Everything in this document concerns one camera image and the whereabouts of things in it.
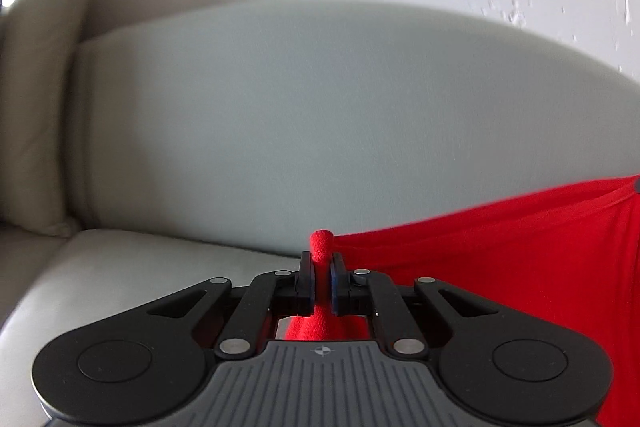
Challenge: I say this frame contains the red t-shirt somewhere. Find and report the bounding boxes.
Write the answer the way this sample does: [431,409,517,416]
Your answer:
[285,176,639,426]

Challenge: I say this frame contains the grey sofa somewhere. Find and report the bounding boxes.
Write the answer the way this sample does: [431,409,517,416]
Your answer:
[1,0,639,426]

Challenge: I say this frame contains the back grey cushion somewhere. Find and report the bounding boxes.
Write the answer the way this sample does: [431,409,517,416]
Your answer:
[1,0,89,237]

